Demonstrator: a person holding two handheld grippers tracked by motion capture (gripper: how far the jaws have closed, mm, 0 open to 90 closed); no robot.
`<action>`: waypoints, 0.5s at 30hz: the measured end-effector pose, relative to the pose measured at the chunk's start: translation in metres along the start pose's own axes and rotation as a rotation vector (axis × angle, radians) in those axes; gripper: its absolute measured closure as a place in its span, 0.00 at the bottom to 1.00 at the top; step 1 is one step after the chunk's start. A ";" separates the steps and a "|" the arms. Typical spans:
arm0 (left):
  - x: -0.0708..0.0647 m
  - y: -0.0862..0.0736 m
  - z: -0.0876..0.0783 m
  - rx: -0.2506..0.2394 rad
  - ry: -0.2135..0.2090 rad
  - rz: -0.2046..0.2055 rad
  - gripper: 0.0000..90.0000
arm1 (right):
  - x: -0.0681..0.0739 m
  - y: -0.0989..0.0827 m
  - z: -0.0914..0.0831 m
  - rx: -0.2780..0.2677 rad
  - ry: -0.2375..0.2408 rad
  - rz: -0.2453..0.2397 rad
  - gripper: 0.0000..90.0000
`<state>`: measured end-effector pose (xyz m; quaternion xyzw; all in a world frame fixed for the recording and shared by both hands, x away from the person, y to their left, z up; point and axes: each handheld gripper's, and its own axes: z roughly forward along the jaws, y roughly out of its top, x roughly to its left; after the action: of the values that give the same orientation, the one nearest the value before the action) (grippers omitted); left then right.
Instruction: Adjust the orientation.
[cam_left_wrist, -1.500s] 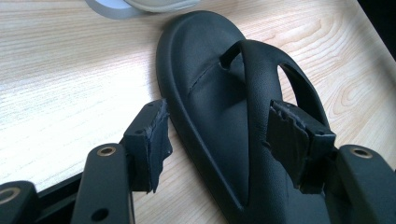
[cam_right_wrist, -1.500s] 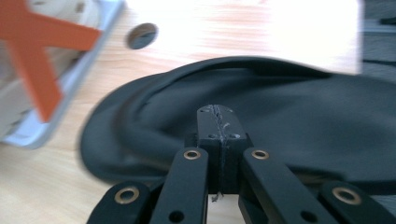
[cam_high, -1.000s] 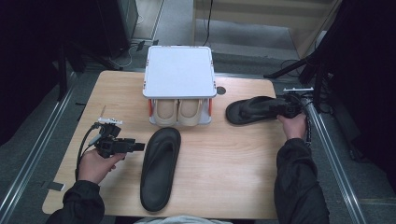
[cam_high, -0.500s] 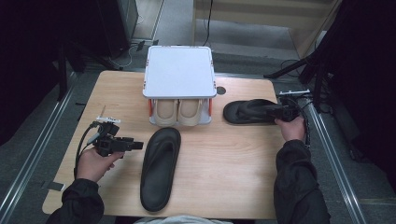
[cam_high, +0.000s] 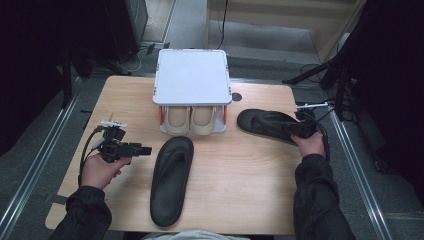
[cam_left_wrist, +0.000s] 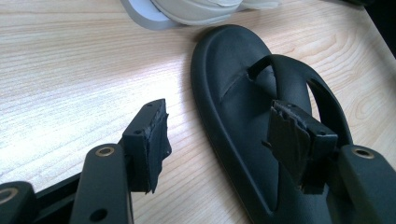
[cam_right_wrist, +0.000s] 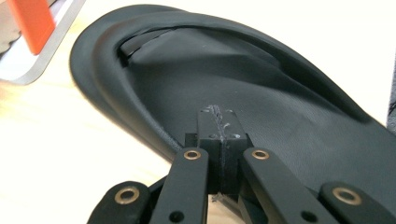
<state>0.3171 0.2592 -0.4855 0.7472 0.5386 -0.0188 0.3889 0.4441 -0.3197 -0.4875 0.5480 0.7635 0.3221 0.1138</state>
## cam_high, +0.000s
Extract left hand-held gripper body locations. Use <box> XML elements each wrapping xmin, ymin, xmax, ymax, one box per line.
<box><xmin>98</xmin><ymin>120</ymin><xmax>135</xmax><ymax>164</ymax></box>

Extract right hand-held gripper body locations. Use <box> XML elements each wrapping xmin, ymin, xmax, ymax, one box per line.
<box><xmin>294</xmin><ymin>102</ymin><xmax>330</xmax><ymax>140</ymax></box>

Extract black flip-flop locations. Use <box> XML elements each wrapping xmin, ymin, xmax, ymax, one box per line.
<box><xmin>236</xmin><ymin>108</ymin><xmax>302</xmax><ymax>145</ymax></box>
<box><xmin>149</xmin><ymin>135</ymin><xmax>195</xmax><ymax>229</ymax></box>

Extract cream perforated clog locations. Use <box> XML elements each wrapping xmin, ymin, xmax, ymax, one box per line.
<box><xmin>189</xmin><ymin>105</ymin><xmax>218</xmax><ymax>136</ymax></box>
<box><xmin>164</xmin><ymin>105</ymin><xmax>192</xmax><ymax>137</ymax></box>

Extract white two-tier shoe rack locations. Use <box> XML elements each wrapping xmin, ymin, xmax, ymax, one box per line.
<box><xmin>152</xmin><ymin>48</ymin><xmax>233</xmax><ymax>135</ymax></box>

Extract person's right hand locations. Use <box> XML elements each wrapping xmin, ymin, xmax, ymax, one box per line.
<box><xmin>291</xmin><ymin>131</ymin><xmax>326</xmax><ymax>159</ymax></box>

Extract person's left hand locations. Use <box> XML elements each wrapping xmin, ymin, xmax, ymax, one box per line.
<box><xmin>80</xmin><ymin>153</ymin><xmax>133</xmax><ymax>191</ymax></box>

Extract black tripod stand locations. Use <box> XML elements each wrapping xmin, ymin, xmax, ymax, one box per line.
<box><xmin>282</xmin><ymin>49</ymin><xmax>355</xmax><ymax>121</ymax></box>

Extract black metal stand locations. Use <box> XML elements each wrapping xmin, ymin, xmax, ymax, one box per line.
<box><xmin>59</xmin><ymin>42</ymin><xmax>132</xmax><ymax>108</ymax></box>

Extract black curtain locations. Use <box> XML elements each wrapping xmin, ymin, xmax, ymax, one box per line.
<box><xmin>0</xmin><ymin>0</ymin><xmax>108</xmax><ymax>158</ymax></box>
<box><xmin>346</xmin><ymin>0</ymin><xmax>424</xmax><ymax>204</ymax></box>

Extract person's grey clothing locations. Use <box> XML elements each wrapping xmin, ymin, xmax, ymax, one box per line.
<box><xmin>143</xmin><ymin>228</ymin><xmax>252</xmax><ymax>240</ymax></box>

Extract light wooden cabinet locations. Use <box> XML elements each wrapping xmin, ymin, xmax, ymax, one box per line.
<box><xmin>205</xmin><ymin>0</ymin><xmax>368</xmax><ymax>63</ymax></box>

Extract dark cabinet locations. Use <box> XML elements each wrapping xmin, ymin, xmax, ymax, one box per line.
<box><xmin>99</xmin><ymin>0</ymin><xmax>150</xmax><ymax>63</ymax></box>

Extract right hand-held gripper cable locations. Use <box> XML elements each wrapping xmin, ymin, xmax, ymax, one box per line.
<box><xmin>312</xmin><ymin>112</ymin><xmax>332</xmax><ymax>165</ymax></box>

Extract black floor cables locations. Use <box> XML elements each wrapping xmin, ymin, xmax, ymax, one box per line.
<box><xmin>294</xmin><ymin>62</ymin><xmax>338</xmax><ymax>134</ymax></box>

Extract metal floor rail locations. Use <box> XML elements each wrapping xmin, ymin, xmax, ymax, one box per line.
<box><xmin>0</xmin><ymin>75</ymin><xmax>84</xmax><ymax>232</ymax></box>
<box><xmin>328</xmin><ymin>102</ymin><xmax>395</xmax><ymax>240</ymax></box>

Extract white floor cable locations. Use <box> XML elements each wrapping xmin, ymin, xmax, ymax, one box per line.
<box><xmin>116</xmin><ymin>45</ymin><xmax>148</xmax><ymax>75</ymax></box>

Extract black hanging cable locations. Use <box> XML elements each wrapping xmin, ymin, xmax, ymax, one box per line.
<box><xmin>216</xmin><ymin>0</ymin><xmax>230</xmax><ymax>50</ymax></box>

